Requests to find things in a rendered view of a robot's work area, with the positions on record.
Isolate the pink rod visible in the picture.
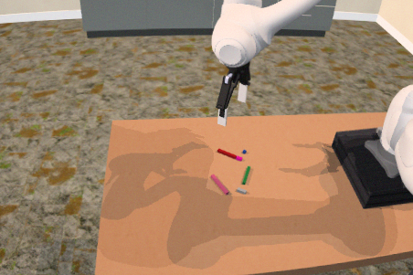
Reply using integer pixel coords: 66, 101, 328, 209
211, 175, 228, 195

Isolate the red rod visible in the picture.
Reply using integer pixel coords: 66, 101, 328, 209
217, 148, 237, 159

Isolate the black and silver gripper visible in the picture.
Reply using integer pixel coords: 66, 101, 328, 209
216, 62, 250, 127

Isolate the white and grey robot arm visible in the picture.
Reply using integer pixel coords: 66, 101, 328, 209
212, 0, 413, 195

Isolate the short grey rod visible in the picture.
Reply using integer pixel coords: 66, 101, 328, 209
237, 187, 247, 195

